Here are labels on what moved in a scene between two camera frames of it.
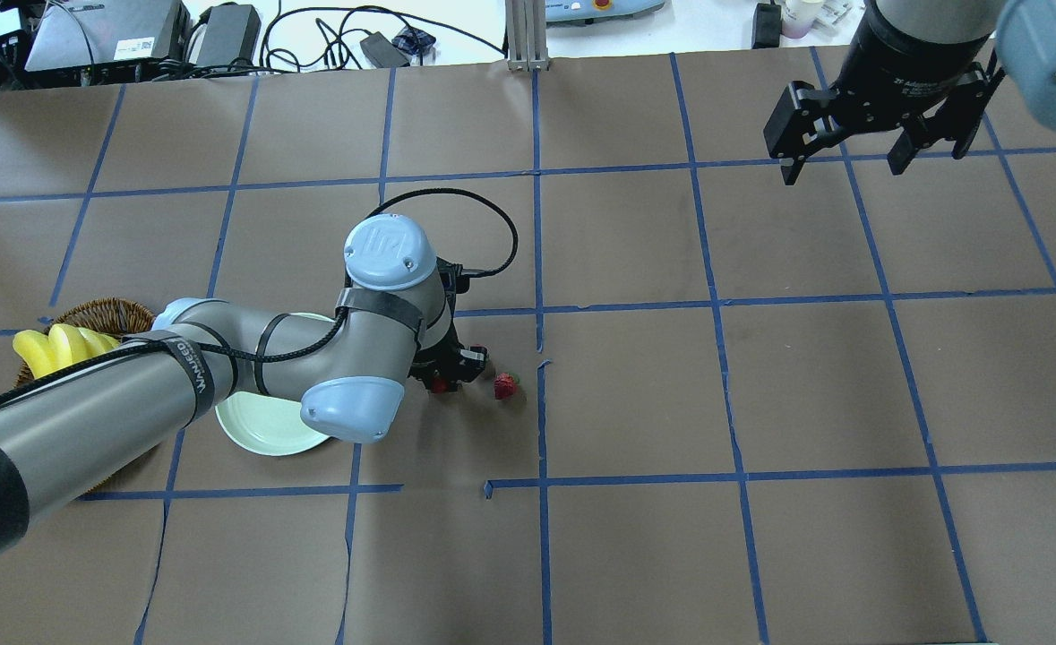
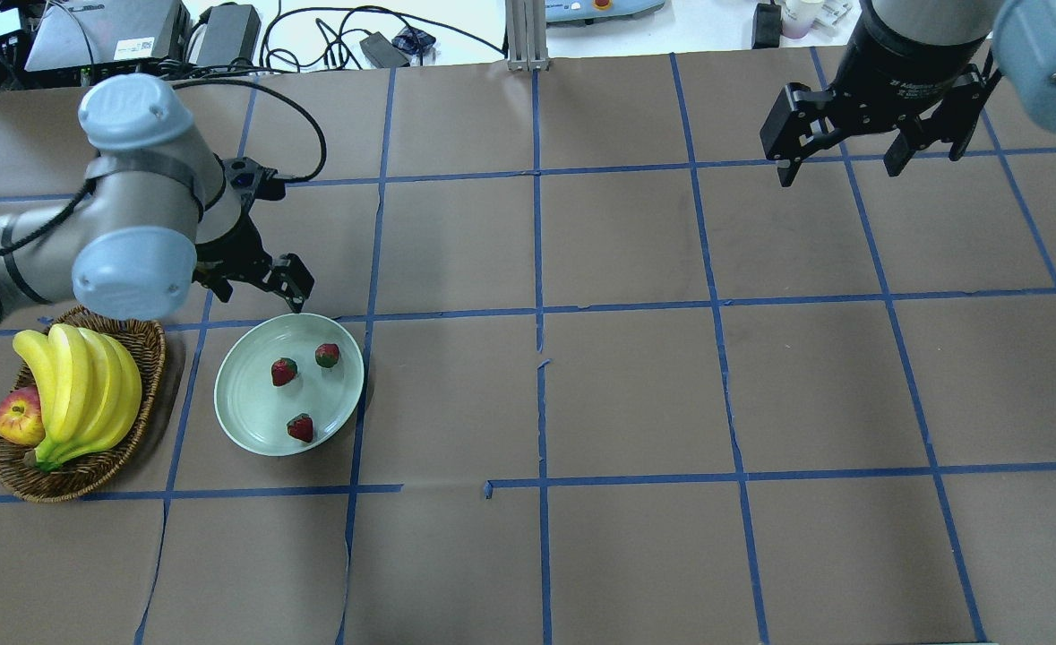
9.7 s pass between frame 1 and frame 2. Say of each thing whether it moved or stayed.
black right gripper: stayed
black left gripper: moved
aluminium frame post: stayed
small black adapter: stayed
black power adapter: stayed
